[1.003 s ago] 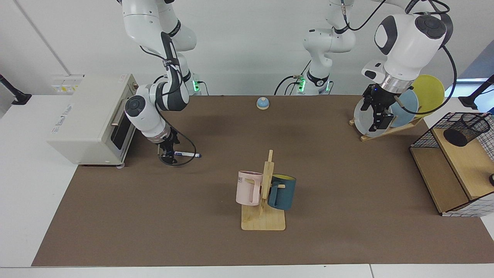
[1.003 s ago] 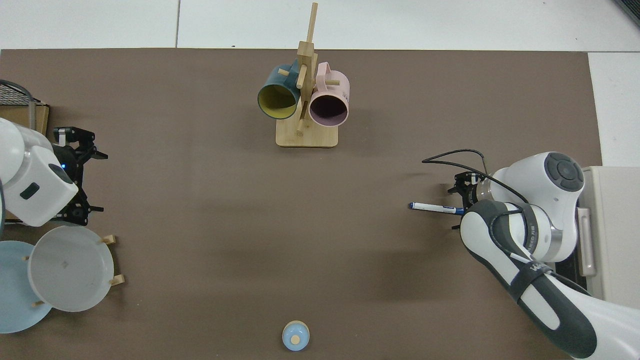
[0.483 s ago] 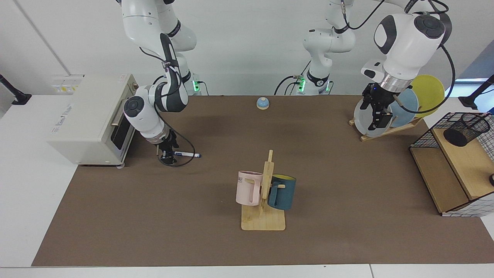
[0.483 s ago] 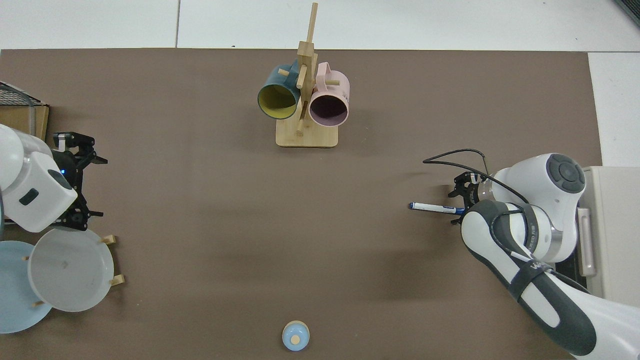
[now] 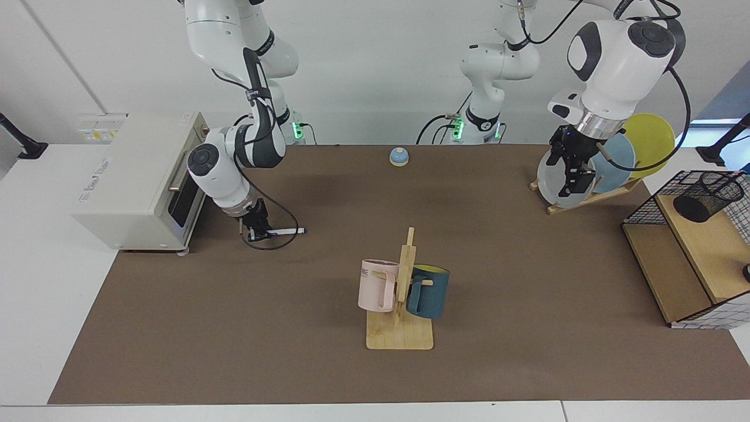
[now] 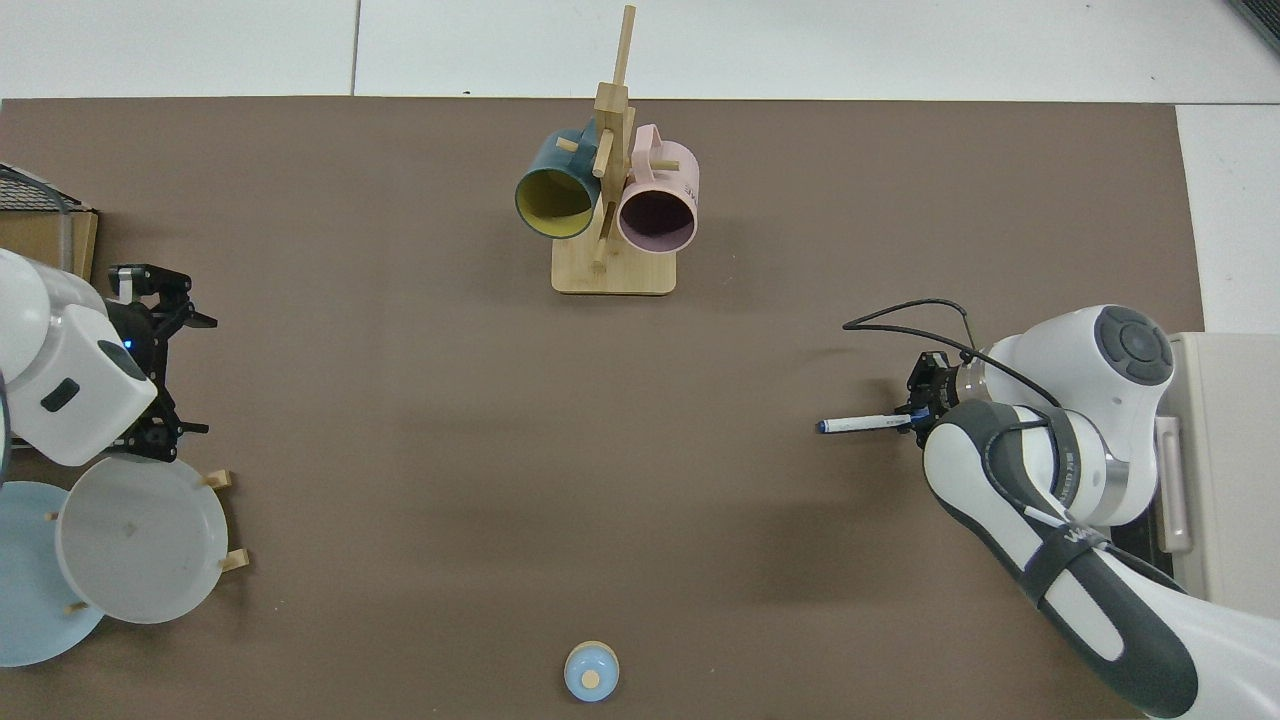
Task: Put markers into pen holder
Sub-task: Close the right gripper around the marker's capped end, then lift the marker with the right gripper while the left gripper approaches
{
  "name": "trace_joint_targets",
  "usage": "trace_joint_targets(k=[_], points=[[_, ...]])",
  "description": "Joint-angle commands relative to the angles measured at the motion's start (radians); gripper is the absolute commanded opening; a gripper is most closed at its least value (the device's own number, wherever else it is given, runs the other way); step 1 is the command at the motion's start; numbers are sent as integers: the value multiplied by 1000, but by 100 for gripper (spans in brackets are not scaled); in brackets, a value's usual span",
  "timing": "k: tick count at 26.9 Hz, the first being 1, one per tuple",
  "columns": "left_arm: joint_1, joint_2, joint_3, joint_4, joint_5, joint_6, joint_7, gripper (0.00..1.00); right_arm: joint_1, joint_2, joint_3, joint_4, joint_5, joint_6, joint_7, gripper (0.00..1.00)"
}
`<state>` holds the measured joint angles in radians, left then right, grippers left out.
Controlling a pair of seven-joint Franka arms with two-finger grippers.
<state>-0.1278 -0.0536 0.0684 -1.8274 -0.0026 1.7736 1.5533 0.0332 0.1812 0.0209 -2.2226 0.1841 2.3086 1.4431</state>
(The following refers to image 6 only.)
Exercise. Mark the white marker with blue cap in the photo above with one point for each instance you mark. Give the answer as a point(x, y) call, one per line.
point(860, 423)

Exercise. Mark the wooden plate rack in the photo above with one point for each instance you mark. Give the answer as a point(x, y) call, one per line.
point(218, 479)

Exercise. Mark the grey plate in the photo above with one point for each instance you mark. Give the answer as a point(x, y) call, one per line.
point(140, 540)

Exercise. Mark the light blue plate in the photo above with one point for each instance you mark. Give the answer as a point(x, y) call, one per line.
point(25, 580)

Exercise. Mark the pale toaster oven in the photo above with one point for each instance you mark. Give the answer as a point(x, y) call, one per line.
point(1230, 450)

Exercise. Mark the pink cup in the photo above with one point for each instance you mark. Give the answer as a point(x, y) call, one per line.
point(675, 170)

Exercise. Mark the wooden cup stand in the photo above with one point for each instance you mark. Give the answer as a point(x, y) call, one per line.
point(612, 275)

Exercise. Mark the brown table cloth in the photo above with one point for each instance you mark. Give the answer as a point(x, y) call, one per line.
point(500, 450)

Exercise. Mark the dark teal cup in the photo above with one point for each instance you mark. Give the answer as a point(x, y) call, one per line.
point(545, 160)

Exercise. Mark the dark grey corner object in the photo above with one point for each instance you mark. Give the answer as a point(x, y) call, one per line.
point(1265, 18)

